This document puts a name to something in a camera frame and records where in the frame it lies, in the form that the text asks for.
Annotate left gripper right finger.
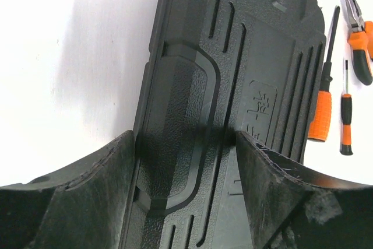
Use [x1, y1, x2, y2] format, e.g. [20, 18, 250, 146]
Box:
[236, 131, 372, 248]

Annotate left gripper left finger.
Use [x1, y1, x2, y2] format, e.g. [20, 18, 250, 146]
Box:
[1, 131, 135, 248]

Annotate black plastic tool case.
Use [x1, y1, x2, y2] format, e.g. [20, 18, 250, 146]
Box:
[120, 0, 326, 248]

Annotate small orange black precision screwdriver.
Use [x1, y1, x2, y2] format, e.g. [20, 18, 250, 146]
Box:
[340, 59, 353, 156]

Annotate orange grip bit screwdriver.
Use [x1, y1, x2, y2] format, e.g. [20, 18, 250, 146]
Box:
[308, 6, 340, 142]

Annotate orange handled needle-nose pliers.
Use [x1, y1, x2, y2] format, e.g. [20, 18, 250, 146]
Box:
[345, 0, 372, 85]

